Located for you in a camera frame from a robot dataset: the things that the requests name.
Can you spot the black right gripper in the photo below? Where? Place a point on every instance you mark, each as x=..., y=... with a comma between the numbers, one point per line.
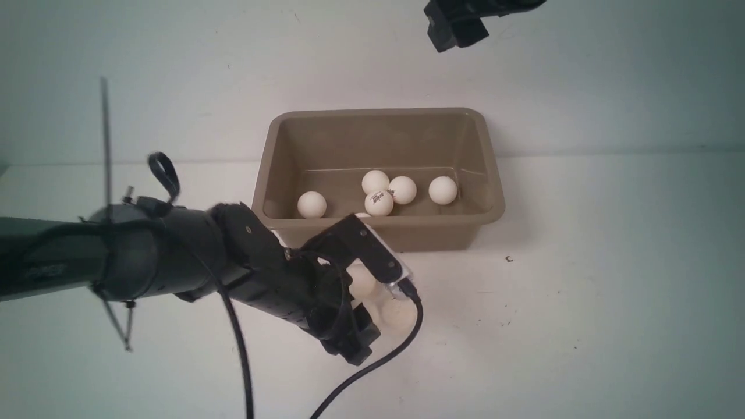
x=459, y=24

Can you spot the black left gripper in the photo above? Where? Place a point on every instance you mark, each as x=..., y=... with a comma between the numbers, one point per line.
x=292, y=285

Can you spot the white ball with logo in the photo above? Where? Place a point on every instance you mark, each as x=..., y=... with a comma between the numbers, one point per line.
x=379, y=203

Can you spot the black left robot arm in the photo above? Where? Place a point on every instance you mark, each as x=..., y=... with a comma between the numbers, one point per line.
x=146, y=247

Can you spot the brown plastic storage bin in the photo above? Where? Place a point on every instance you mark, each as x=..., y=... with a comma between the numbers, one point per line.
x=330, y=152

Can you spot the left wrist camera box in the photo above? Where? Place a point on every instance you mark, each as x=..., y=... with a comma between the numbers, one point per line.
x=351, y=239

